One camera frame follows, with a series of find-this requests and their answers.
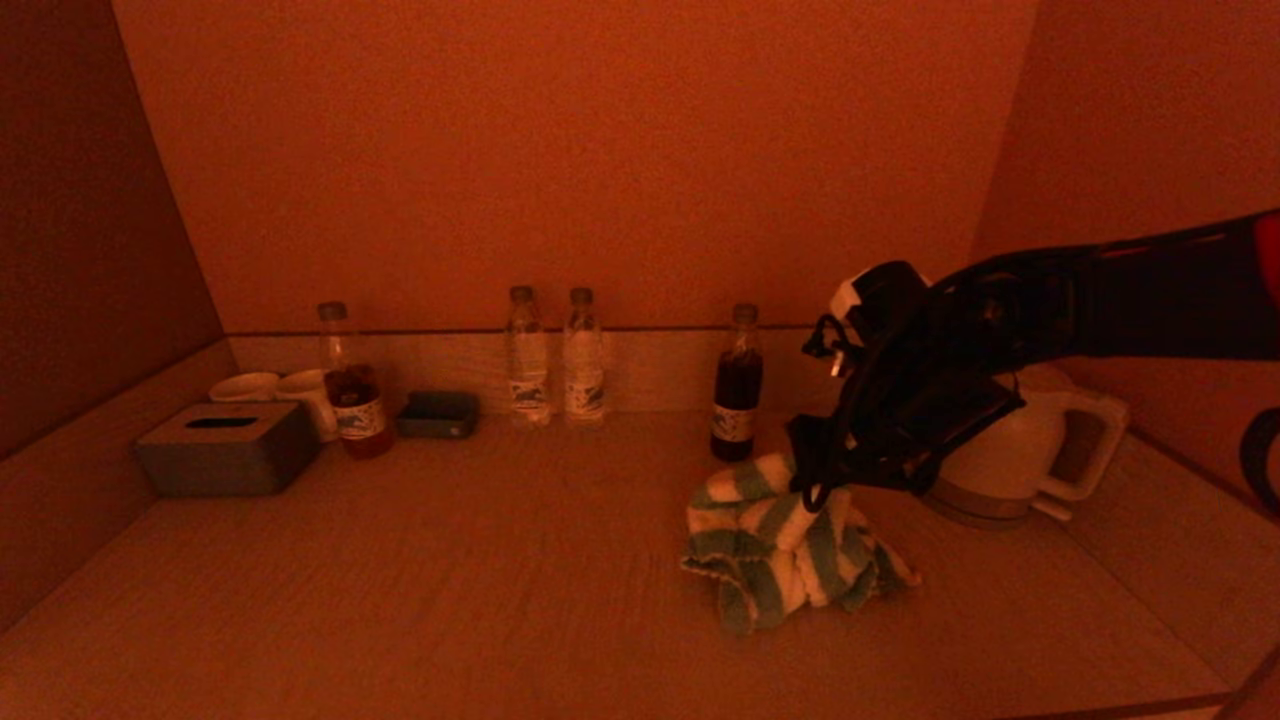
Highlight cream electric kettle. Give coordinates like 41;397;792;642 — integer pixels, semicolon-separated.
925;362;1131;526

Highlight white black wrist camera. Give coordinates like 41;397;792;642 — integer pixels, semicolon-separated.
828;262;936;351

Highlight small teal tray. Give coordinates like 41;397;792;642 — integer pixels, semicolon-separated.
397;390;481;439

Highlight thin black camera cable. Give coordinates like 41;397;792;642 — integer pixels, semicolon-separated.
802;314;869;379

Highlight white ceramic cup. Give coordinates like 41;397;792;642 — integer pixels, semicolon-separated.
275;369;339;443
208;372;281;404

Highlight clear water bottle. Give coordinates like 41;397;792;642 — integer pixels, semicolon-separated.
562;288;607;426
505;286;553;426

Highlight green white striped towel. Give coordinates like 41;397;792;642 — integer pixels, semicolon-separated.
682;450;921;637

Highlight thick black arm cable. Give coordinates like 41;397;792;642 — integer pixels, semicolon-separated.
1240;405;1280;516

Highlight full dark tea bottle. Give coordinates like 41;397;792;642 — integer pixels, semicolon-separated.
711;303;764;463

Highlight grey-blue tissue box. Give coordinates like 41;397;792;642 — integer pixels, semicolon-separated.
135;402;321;498

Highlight part-empty amber tea bottle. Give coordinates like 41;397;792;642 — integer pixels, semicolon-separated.
317;301;395;460

